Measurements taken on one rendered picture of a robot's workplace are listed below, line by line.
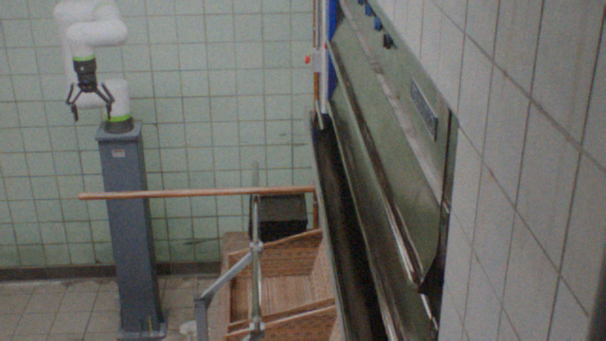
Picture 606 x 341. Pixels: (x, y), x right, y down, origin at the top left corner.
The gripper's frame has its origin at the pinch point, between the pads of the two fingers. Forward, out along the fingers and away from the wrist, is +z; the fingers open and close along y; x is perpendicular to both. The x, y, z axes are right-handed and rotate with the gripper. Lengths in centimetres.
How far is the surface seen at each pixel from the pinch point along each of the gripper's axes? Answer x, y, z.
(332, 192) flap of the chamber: 66, -95, 3
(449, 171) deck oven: 169, -107, -57
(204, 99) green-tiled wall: -101, -36, 32
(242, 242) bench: -39, -57, 89
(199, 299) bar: 62, -45, 49
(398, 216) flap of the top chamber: 140, -103, -30
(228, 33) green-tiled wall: -102, -52, -5
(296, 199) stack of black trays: -40, -85, 64
